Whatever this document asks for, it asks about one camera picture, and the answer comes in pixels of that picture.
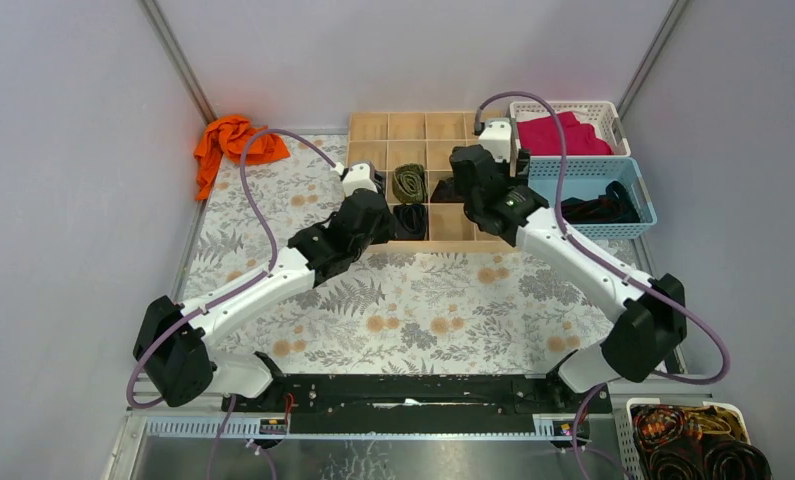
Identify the white plastic basket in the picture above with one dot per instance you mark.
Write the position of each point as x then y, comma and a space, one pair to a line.
602, 116

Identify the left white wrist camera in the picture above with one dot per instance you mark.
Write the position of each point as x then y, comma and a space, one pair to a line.
360, 176

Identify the dark green tie in basket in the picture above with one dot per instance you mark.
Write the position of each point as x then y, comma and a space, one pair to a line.
614, 206

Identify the wooden compartment tray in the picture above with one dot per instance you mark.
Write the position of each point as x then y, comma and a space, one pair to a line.
389, 140

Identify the white basket of ties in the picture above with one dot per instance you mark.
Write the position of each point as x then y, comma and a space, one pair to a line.
625, 430

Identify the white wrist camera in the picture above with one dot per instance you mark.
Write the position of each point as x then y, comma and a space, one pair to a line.
360, 176
497, 136

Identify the perforated metal cable rail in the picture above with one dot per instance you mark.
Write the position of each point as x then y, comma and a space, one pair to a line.
506, 428

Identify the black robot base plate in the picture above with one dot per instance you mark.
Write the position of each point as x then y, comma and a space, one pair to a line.
420, 398

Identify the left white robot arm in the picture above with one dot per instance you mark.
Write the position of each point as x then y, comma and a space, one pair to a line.
177, 344

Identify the magenta cloth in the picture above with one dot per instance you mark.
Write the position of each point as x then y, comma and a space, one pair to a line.
540, 136

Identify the dark brown patterned rolled tie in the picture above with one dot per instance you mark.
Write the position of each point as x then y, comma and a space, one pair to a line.
445, 191

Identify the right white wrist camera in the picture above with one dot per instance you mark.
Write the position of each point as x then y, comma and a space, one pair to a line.
497, 136

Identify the blue plastic basket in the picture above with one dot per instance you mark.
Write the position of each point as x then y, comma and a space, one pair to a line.
585, 179

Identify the floral table mat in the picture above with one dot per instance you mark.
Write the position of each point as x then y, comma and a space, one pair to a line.
403, 313

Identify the orange cloth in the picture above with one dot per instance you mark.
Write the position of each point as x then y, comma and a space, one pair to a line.
227, 137

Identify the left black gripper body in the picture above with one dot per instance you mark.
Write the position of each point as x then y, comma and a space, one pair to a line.
379, 206

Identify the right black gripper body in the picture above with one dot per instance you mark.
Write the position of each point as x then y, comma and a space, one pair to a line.
521, 172

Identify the olive green rolled tie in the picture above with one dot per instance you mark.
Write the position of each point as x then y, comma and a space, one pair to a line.
409, 184

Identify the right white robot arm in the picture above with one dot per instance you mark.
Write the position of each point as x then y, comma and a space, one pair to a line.
646, 324

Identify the black rolled tie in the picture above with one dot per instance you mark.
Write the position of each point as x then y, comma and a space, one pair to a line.
411, 222

